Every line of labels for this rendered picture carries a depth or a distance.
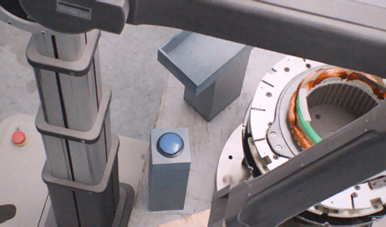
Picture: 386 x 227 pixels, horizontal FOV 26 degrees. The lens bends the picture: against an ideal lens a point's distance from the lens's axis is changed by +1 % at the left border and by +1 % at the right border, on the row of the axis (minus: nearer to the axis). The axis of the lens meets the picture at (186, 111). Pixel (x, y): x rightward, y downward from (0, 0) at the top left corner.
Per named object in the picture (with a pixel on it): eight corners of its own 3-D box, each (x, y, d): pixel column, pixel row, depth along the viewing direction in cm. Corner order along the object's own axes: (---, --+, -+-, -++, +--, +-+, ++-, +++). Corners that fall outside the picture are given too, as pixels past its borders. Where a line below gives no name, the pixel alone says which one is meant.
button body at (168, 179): (181, 178, 173) (188, 127, 151) (183, 209, 170) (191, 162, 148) (147, 180, 173) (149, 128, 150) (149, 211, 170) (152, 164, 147)
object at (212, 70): (233, 49, 188) (249, -25, 163) (267, 80, 185) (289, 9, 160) (154, 115, 180) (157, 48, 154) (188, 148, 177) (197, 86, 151)
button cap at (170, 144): (180, 134, 150) (180, 132, 149) (182, 154, 148) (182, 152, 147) (158, 135, 150) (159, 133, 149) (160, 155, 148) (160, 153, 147)
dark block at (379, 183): (368, 183, 141) (369, 180, 140) (385, 177, 142) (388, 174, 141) (371, 190, 141) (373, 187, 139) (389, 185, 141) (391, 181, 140)
